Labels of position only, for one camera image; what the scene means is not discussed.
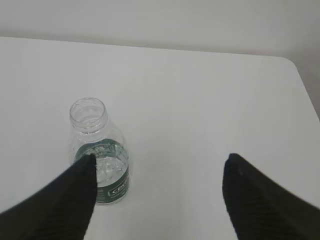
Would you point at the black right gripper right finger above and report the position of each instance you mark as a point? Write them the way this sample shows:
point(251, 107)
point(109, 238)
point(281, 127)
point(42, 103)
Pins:
point(261, 209)

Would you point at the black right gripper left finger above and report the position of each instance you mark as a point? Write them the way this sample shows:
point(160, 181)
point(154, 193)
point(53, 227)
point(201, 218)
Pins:
point(62, 210)

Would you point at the clear green-label water bottle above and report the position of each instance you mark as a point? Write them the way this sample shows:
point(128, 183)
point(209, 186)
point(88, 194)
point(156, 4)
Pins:
point(93, 132)

